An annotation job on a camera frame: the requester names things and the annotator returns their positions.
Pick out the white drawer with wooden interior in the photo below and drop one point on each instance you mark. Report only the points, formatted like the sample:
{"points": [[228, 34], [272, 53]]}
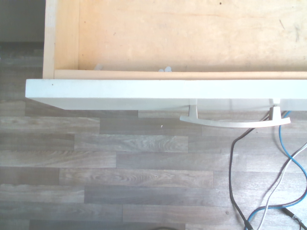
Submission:
{"points": [[168, 93]]}

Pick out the small white plastic piece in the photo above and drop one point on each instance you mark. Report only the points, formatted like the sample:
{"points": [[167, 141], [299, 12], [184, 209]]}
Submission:
{"points": [[165, 69]]}

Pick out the stainless steel dishwasher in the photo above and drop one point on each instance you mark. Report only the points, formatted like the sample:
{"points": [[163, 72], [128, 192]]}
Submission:
{"points": [[21, 19]]}

